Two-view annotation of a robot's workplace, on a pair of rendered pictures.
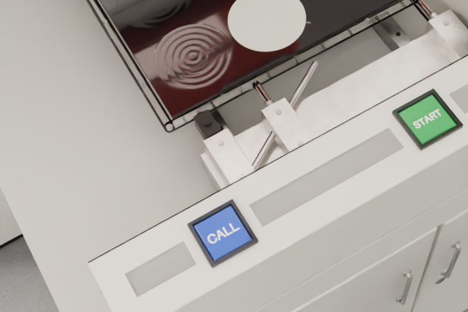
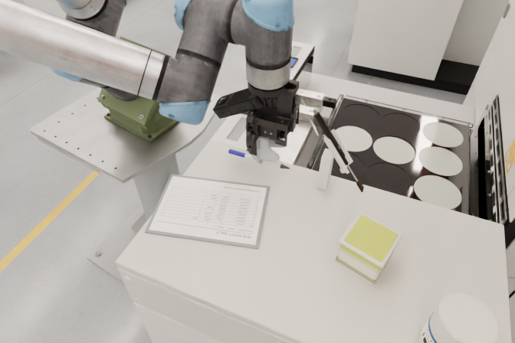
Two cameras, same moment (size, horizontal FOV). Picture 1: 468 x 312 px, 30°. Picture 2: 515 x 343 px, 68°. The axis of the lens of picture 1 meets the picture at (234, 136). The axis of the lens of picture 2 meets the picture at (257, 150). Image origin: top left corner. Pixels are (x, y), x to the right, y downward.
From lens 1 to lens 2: 1.29 m
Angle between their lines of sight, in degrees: 69
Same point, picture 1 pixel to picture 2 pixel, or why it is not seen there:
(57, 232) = (346, 86)
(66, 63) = not seen: hidden behind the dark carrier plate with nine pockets
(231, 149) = (313, 96)
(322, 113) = (299, 128)
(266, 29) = (347, 135)
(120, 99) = not seen: hidden behind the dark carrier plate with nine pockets
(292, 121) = (303, 110)
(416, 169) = not seen: hidden behind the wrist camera
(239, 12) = (365, 135)
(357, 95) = (292, 138)
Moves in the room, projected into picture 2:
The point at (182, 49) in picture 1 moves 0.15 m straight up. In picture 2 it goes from (367, 115) to (378, 67)
